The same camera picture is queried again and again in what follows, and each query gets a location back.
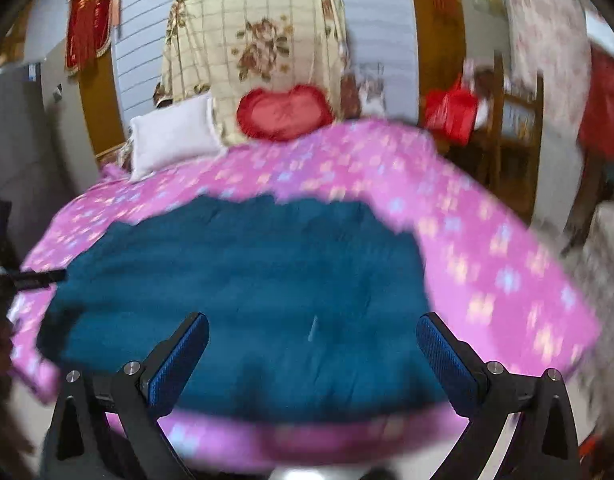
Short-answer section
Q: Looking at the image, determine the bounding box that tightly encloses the teal down jacket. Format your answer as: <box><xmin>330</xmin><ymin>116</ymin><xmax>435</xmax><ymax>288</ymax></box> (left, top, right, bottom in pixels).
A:
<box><xmin>37</xmin><ymin>195</ymin><xmax>445</xmax><ymax>422</ymax></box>

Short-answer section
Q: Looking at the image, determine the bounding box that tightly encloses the pink floral bed sheet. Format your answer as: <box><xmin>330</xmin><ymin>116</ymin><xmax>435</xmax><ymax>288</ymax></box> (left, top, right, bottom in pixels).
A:
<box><xmin>24</xmin><ymin>120</ymin><xmax>599</xmax><ymax>471</ymax></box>

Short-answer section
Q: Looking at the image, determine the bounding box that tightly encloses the white pillow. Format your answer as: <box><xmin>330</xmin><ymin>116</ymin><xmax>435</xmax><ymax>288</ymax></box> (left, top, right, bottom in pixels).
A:
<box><xmin>130</xmin><ymin>92</ymin><xmax>227</xmax><ymax>182</ymax></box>

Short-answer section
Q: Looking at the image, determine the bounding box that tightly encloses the red hanging banner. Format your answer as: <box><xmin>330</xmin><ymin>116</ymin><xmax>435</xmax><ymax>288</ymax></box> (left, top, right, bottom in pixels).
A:
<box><xmin>65</xmin><ymin>0</ymin><xmax>113</xmax><ymax>76</ymax></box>

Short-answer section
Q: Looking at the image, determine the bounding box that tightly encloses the wooden chair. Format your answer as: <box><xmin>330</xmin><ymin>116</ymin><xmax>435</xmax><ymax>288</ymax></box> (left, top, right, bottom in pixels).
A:
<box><xmin>449</xmin><ymin>52</ymin><xmax>544</xmax><ymax>224</ymax></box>

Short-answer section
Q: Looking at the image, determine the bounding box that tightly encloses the red cloth on furniture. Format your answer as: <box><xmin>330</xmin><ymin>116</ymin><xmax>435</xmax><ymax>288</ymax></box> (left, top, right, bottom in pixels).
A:
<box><xmin>578</xmin><ymin>44</ymin><xmax>614</xmax><ymax>162</ymax></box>

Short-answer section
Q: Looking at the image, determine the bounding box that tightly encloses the red heart cushion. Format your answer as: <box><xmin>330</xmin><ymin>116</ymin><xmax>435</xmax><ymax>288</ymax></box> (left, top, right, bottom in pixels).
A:
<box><xmin>237</xmin><ymin>84</ymin><xmax>335</xmax><ymax>142</ymax></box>

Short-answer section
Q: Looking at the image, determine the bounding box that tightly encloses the red shopping bag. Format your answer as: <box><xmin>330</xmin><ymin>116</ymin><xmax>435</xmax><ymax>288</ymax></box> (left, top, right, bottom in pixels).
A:
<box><xmin>423</xmin><ymin>76</ymin><xmax>478</xmax><ymax>146</ymax></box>

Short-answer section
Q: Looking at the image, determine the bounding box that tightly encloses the cream floral folded quilt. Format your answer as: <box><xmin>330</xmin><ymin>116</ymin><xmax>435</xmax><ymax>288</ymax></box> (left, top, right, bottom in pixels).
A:
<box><xmin>153</xmin><ymin>0</ymin><xmax>347</xmax><ymax>146</ymax></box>

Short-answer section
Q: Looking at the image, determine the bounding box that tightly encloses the floral covered cabinet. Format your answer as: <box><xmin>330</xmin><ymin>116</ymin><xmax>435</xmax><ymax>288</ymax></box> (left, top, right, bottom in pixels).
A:
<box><xmin>501</xmin><ymin>0</ymin><xmax>596</xmax><ymax>131</ymax></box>

